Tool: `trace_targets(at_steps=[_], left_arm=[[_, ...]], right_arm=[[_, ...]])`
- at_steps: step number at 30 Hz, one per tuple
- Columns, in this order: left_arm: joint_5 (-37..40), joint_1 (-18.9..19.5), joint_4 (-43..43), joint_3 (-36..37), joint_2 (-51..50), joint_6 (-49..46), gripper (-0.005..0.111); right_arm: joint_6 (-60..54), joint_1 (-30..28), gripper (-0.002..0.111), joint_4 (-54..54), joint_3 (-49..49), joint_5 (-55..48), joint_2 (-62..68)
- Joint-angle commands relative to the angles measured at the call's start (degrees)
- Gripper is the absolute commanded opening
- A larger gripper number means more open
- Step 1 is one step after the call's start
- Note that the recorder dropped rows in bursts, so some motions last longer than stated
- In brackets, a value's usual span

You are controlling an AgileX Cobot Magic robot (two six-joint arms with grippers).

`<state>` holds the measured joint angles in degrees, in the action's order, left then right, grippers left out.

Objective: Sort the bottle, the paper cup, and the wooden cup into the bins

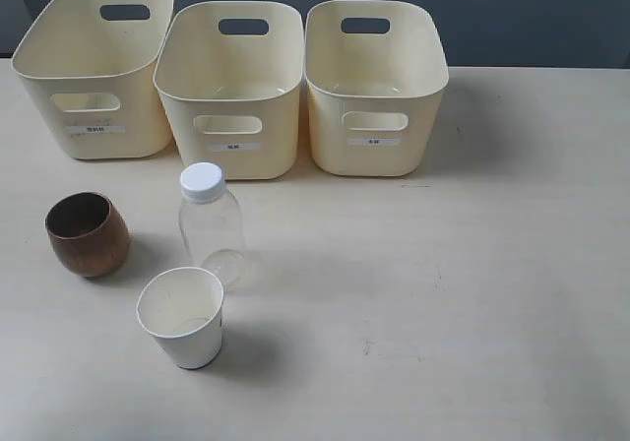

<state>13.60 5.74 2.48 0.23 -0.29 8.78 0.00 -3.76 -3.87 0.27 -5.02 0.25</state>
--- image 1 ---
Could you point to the brown wooden cup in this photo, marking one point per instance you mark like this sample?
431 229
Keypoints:
88 235

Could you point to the cream plastic bin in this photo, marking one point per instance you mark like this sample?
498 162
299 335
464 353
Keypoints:
88 66
229 76
375 72

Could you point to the middle cream plastic bin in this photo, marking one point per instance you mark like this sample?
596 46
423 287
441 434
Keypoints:
229 76

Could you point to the clear bottle with white cap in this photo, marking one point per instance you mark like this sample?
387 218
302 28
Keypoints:
211 224

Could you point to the right cream plastic bin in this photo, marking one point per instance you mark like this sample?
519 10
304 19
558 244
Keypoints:
375 72

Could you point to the left cream plastic bin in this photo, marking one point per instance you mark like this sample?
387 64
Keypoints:
88 66

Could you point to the white paper cup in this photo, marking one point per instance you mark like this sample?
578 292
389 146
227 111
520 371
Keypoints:
181 309

